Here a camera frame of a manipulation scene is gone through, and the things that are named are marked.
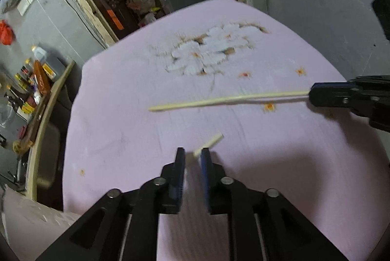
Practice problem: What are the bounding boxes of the long bamboo chopstick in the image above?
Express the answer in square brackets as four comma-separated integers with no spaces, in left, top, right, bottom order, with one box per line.
[148,91,309,112]

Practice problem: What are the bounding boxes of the pink floral tablecloth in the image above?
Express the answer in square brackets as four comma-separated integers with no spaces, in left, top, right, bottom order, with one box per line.
[63,0,389,260]

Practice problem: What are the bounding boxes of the wooden cutting board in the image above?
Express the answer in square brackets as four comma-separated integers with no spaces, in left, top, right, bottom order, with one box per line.
[19,94,50,155]

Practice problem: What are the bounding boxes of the orange seasoning pouch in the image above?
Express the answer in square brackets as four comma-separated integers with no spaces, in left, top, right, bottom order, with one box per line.
[33,60,51,95]

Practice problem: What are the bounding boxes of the large oil jug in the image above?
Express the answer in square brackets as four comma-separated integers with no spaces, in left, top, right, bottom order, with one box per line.
[31,45,65,82]

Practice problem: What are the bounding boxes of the dark soy sauce bottle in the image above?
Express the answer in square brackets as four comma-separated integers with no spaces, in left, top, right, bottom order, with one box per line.
[6,85,30,122]

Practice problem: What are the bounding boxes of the red plastic bag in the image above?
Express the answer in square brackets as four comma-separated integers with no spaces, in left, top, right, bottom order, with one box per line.
[0,20,15,45]

